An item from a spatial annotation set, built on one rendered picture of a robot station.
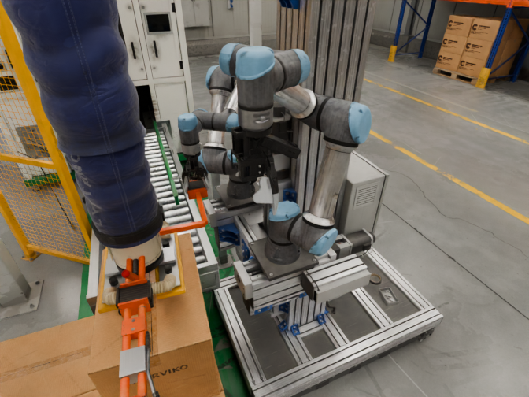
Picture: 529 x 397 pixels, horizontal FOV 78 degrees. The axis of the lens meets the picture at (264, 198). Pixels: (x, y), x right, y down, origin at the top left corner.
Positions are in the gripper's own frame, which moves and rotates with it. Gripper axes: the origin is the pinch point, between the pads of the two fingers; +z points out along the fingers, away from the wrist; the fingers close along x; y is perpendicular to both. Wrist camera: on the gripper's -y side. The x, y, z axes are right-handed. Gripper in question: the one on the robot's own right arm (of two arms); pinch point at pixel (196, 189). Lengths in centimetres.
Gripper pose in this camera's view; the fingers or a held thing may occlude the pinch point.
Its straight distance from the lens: 151.9
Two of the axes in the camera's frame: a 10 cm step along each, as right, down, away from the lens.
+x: 9.5, -1.7, 2.5
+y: 3.0, 5.4, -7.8
